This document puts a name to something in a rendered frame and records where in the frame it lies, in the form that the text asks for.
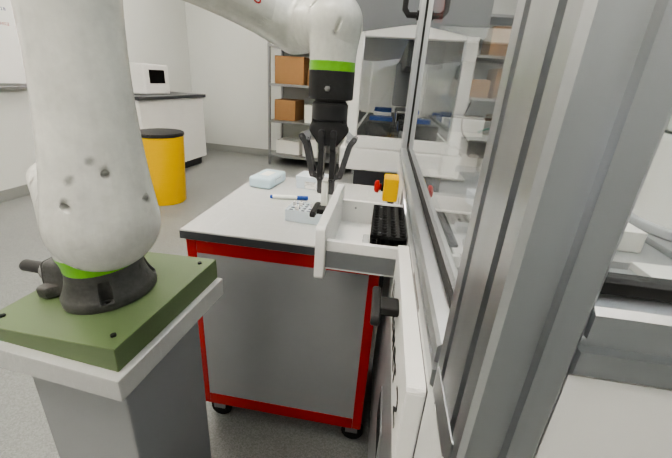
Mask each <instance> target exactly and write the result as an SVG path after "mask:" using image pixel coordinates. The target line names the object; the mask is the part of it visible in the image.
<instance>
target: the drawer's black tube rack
mask: <svg viewBox="0 0 672 458"><path fill-rule="evenodd" d="M380 208H381V218H377V219H381V221H380V232H378V233H380V237H379V238H372V237H370V241H369V243H370V244H378V245H386V246H394V247H398V245H403V246H406V241H407V237H406V228H405V219H404V210H403V208H401V207H392V206H383V205H381V207H380Z"/></svg>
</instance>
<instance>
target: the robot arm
mask: <svg viewBox="0 0 672 458"><path fill-rule="evenodd" d="M10 1H11V6H12V10H13V14H14V19H15V24H16V29H17V33H18V38H19V43H20V49H21V54H22V59H23V65H24V71H25V76H26V82H27V89H28V96H29V102H30V110H31V118H32V126H33V135H34V145H35V157H36V163H34V164H33V165H32V166H30V167H29V169H28V170H27V172H26V181H27V185H28V188H29V191H30V195H31V198H32V202H33V206H34V210H35V215H36V219H37V224H38V228H39V233H40V236H41V239H42V241H43V243H44V245H45V246H46V248H47V249H48V250H49V251H50V253H51V255H52V257H50V258H48V259H46V260H44V261H42V262H41V261H36V260H30V259H25V260H22V261H21V262H20V264H19V268H20V269H21V270H23V271H28V272H33V273H38V275H39V276H40V278H42V282H43V284H41V285H39V286H38V287H37V288H36V291H37V294H38V296H39V297H41V298H46V299H48V298H53V297H57V296H59V301H60V303H61V306H62V308H63V309H64V310H65V311H66V312H68V313H71V314H75V315H92V314H99V313H104V312H108V311H112V310H115V309H118V308H121V307H123V306H126V305H128V304H130V303H132V302H134V301H136V300H138V299H140V298H141V297H143V296H144V295H146V294H147V293H148V292H149V291H150V290H151V289H152V288H153V287H154V286H155V284H156V282H157V274H156V270H155V268H154V267H153V266H152V265H150V264H149V263H148V261H147V260H146V259H145V257H144V255H145V254H146V253H147V252H148V251H149V250H150V249H151V248H152V246H153V245H154V243H155V241H156V240H157V237H158V235H159V232H160V228H161V213H160V209H159V205H158V202H157V198H156V195H155V191H154V187H153V184H152V180H151V176H150V172H149V168H148V164H147V159H146V155H145V150H144V146H143V141H142V136H141V131H140V126H139V121H138V115H137V110H136V104H135V98H134V92H133V86H132V79H131V72H130V64H129V57H128V49H127V40H126V30H125V20H124V9H123V0H10ZM183 1H185V2H188V3H190V4H193V5H195V6H198V7H200V8H203V9H205V10H208V11H210V12H212V13H214V14H217V15H219V16H221V17H223V18H225V19H228V20H230V21H232V22H234V23H236V24H238V25H240V26H242V27H244V28H246V29H247V30H249V31H251V32H253V33H255V34H257V35H258V36H260V37H262V38H264V39H265V40H267V41H269V42H270V43H272V44H273V45H275V46H276V47H278V48H280V49H281V50H283V51H284V52H286V53H288V54H291V55H302V54H308V53H310V62H309V94H308V97H309V98H312V99H315V101H313V103H312V122H311V124H310V126H309V129H308V130H306V131H305V132H302V133H300V134H299V138H300V140H301V141H302V143H303V146H304V151H305V156H306V161H307V166H308V171H309V175H310V176H311V177H314V178H316V179H317V193H320V194H321V206H327V205H328V203H329V195H333V193H334V188H335V180H338V179H339V180H340V179H342V177H343V175H344V172H345V169H346V166H347V163H348V159H349V156H350V153H351V150H352V147H353V146H354V145H355V144H356V142H357V140H358V137H357V136H354V135H352V134H351V133H350V132H349V128H348V126H347V116H348V105H347V103H346V101H352V100H353V90H354V77H355V64H356V55H357V49H358V45H359V41H360V37H361V34H362V30H363V15H362V11H361V9H360V6H359V5H358V3H357V1H356V0H183ZM311 134H312V135H313V137H314V139H315V140H316V142H317V143H318V167H317V171H316V166H315V160H314V155H313V150H312V145H311V141H310V139H311ZM345 136H346V137H347V139H346V143H347V144H348V145H347V147H346V149H345V152H344V155H343V158H342V162H341V165H340V168H339V171H338V173H336V160H337V148H338V145H339V143H340V142H341V141H342V140H343V139H344V137H345ZM326 145H328V146H330V161H329V177H328V178H327V177H324V176H325V175H324V171H325V153H326Z"/></svg>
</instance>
